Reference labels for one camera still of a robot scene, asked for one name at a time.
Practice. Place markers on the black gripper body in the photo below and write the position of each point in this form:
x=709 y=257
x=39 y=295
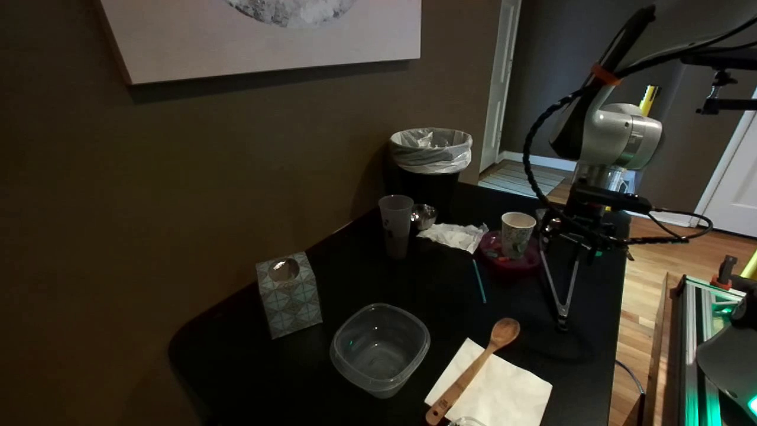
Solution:
x=586 y=209

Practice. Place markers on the black metal tongs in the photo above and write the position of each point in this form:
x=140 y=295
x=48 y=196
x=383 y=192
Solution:
x=560 y=311

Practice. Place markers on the small metal bowl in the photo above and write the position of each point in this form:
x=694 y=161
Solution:
x=425 y=214

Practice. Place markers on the transparent plastic bowl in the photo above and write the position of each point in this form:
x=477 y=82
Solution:
x=379 y=356

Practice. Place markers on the white paper cup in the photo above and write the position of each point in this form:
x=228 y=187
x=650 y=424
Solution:
x=519 y=227

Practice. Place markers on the maroon plate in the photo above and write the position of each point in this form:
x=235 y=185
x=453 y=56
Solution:
x=503 y=263

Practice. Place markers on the crumpled white tissue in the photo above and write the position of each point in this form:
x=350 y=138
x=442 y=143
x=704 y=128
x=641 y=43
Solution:
x=453 y=234

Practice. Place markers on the wooden spoon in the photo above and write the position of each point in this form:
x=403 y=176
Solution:
x=503 y=333

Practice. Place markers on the yellow pole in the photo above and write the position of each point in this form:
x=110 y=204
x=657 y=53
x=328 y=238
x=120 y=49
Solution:
x=647 y=101

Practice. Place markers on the white door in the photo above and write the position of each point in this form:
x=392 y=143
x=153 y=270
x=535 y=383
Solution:
x=736 y=189

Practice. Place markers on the trash bin with white bag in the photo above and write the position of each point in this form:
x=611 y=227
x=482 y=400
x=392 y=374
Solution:
x=429 y=149

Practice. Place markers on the translucent plastic cup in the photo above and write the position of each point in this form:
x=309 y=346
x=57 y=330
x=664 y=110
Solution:
x=396 y=225

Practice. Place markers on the white paper napkin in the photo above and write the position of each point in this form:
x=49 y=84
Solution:
x=503 y=393

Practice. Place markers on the patterned tissue box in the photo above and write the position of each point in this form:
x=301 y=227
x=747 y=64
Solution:
x=287 y=304

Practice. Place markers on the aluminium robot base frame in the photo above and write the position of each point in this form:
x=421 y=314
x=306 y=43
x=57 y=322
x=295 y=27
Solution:
x=694 y=356

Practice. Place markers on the white door frame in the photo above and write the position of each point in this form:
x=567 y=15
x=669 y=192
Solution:
x=499 y=79

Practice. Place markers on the black camera stand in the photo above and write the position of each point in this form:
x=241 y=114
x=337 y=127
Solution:
x=721 y=58

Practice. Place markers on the white wall painting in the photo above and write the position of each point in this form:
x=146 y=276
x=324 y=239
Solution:
x=196 y=38

